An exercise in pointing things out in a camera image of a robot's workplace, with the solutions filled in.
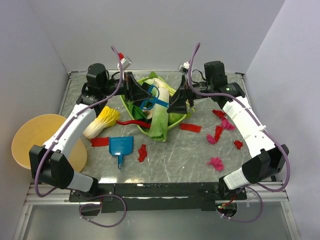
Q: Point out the blue hand brush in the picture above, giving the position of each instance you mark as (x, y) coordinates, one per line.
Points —
(150, 102)

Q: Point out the green round fruit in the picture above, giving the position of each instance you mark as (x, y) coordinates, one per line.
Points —
(174, 117)

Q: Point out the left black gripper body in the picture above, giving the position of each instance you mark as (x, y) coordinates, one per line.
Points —
(124, 88)

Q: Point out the red paper strip right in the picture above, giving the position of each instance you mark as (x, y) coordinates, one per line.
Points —
(190, 127)

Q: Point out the long green white cabbage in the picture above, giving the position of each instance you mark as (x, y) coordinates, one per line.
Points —
(159, 123)

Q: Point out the black base frame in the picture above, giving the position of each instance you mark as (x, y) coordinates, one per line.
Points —
(159, 196)

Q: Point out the pink paper scrap middle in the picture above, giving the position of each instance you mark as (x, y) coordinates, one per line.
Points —
(211, 139)

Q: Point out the red crumpled paper centre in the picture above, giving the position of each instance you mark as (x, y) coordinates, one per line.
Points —
(142, 153)

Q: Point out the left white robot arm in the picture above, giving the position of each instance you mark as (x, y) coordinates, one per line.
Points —
(49, 162)

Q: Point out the beige mushroom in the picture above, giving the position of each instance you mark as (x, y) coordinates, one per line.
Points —
(149, 114)

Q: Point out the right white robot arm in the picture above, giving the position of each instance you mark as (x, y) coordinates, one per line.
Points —
(267, 156)

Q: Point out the pink paper scrap lower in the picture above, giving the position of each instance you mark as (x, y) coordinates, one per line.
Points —
(216, 163)

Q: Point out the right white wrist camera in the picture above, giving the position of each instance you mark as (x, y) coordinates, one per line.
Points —
(184, 68)

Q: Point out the pink paper scrap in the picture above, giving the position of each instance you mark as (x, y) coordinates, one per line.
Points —
(211, 139)
(216, 163)
(225, 124)

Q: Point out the red paper strip vertical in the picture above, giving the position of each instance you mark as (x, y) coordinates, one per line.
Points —
(218, 131)

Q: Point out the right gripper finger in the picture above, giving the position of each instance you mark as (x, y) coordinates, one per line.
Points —
(177, 105)
(180, 91)

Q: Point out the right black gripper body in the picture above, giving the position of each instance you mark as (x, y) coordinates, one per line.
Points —
(202, 88)

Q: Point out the green leafy lettuce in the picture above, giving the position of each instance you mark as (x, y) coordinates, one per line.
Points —
(135, 110)

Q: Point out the red paper scrap top right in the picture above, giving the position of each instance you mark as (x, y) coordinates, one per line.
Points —
(219, 113)

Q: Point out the green onion stalks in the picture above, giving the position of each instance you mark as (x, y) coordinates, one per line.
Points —
(166, 91)

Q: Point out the yellow napa cabbage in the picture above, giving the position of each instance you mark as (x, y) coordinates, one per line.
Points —
(106, 119)

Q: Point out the red paper strip left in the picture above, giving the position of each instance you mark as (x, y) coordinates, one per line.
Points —
(99, 141)

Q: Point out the pink paper scrap upper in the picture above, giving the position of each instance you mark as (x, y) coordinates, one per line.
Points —
(225, 124)

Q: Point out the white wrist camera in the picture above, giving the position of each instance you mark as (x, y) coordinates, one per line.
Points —
(184, 68)
(125, 61)

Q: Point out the beige plastic bucket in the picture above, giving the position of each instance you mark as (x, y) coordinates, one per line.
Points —
(38, 130)

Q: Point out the red paper strip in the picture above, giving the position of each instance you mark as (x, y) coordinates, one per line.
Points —
(99, 141)
(190, 127)

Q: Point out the blue dustpan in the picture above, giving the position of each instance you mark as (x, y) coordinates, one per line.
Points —
(120, 147)

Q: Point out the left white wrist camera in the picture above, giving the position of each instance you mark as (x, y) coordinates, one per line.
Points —
(125, 61)

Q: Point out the green plastic basket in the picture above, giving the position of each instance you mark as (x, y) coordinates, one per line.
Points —
(143, 129)

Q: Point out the red chili pepper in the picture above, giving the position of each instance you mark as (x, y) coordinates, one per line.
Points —
(134, 122)

